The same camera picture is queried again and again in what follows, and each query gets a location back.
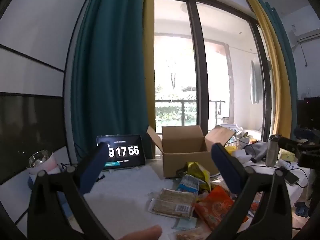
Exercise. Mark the pale green tissue box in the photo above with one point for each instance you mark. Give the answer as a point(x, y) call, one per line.
point(287, 156)

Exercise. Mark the black phone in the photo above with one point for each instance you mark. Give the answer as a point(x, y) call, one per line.
point(291, 178)

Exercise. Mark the black tablet with clock display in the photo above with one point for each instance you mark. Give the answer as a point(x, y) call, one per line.
point(125, 152)

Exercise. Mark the person's left hand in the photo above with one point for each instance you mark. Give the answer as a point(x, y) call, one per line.
point(142, 233)

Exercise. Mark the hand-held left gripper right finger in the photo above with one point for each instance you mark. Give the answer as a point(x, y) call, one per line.
point(227, 167)

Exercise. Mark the blue cartoon snack bag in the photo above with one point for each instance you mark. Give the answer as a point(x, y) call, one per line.
point(187, 183)

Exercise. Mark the clear cracker packet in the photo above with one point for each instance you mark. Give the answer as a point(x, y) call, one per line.
point(172, 201)

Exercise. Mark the blue slipper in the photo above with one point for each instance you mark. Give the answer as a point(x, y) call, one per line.
point(302, 208)

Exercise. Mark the white air conditioner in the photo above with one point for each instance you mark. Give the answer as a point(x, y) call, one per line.
point(305, 33)

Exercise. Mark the grey hanging towel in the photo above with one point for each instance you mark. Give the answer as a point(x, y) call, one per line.
point(255, 82)

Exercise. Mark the black monitor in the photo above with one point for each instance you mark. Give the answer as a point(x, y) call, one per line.
point(308, 112)

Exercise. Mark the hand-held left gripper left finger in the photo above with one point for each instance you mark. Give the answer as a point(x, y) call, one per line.
point(95, 165)

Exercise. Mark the brown cardboard box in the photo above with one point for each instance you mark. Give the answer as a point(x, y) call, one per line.
point(185, 162)

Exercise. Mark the black balcony railing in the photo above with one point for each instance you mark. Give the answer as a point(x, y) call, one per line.
point(182, 112)

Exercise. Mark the orange snack packet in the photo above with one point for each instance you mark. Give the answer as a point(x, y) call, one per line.
point(215, 205)

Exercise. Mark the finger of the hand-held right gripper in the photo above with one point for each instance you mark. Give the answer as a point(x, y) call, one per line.
point(287, 143)

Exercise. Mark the clear glass cup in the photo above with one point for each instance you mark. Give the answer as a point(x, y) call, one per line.
point(38, 158)

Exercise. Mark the steel thermos bottle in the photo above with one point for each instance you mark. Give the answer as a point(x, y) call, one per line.
point(272, 152)

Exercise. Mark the white table mat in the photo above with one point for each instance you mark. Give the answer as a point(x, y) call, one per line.
point(125, 197)

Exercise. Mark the narrow teal curtain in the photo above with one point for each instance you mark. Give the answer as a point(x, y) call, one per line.
point(290, 62)

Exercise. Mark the black window frame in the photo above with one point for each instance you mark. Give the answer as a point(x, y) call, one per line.
point(200, 67)

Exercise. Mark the long yellow curtain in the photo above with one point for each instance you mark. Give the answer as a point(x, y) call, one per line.
point(280, 80)

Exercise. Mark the grey cloth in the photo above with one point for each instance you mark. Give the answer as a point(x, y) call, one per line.
point(260, 148)

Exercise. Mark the brown snack packet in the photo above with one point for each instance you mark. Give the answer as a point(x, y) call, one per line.
point(190, 235)

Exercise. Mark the yellow snack bag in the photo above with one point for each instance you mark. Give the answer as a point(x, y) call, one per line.
point(197, 171)

